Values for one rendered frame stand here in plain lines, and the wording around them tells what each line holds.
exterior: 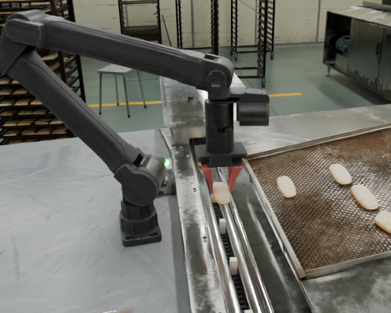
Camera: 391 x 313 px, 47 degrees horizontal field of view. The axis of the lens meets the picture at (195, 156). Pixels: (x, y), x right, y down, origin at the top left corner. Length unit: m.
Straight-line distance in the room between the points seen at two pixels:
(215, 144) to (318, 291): 0.33
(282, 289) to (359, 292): 0.16
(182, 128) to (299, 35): 7.04
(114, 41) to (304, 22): 7.53
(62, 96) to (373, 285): 0.66
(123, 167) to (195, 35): 7.09
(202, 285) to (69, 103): 0.44
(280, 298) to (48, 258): 0.48
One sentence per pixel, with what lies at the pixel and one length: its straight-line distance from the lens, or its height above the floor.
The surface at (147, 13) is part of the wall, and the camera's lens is 7.88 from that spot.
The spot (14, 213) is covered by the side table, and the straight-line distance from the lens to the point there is 1.21.
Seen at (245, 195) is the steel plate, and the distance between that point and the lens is 1.18.
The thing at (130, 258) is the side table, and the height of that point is 0.82.
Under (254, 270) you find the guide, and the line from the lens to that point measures 0.84.
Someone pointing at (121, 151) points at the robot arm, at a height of 1.03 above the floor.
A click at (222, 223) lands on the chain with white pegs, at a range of 0.97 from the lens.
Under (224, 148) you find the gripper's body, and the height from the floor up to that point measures 1.04.
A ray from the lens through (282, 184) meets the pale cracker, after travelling 1.05.
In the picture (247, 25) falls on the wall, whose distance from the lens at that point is 8.07.
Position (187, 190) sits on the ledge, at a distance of 1.11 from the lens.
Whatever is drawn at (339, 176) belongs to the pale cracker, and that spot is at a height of 0.93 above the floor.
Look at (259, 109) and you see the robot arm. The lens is 0.86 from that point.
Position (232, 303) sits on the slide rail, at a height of 0.85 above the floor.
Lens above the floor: 1.37
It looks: 23 degrees down
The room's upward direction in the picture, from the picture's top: 2 degrees counter-clockwise
